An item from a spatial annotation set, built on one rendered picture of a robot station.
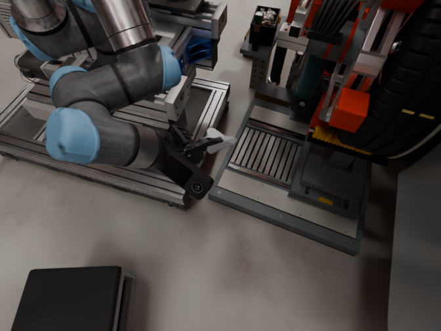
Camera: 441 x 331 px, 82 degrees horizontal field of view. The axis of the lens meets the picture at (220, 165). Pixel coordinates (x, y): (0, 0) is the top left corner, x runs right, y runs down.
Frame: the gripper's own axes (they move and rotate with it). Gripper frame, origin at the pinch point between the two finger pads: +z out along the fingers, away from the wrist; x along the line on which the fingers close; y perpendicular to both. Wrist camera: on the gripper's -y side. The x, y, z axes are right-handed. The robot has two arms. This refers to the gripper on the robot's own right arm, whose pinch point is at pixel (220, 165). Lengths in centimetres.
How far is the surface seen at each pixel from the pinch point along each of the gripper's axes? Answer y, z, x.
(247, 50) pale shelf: 79, 71, -26
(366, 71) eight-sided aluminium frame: -2.4, 23.1, -37.7
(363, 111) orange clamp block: -8.5, 24.8, -29.9
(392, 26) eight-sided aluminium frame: -1, 21, -48
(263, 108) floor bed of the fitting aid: 66, 103, -4
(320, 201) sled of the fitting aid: -7, 87, 9
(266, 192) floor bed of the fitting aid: 16, 81, 26
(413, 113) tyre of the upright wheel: -16.6, 29.0, -36.4
